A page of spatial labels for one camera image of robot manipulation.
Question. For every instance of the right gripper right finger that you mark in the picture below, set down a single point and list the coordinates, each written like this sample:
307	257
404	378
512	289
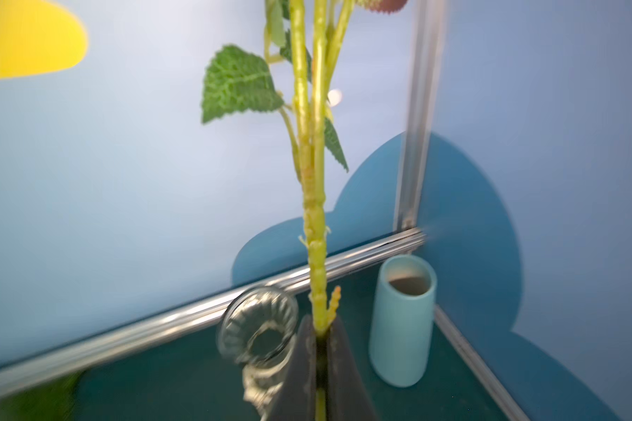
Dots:
347	399

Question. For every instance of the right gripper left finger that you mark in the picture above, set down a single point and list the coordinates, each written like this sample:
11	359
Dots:
296	399

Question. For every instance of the pink rose spray stem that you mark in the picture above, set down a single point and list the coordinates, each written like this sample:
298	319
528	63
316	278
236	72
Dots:
295	83

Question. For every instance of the clear glass vase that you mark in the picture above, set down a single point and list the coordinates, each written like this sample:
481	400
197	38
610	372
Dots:
257	332

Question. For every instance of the light blue cylinder vase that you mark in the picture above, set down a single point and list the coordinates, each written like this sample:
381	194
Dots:
402	320

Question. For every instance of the green artificial grass mat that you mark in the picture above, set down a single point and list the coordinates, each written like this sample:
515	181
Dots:
51	401

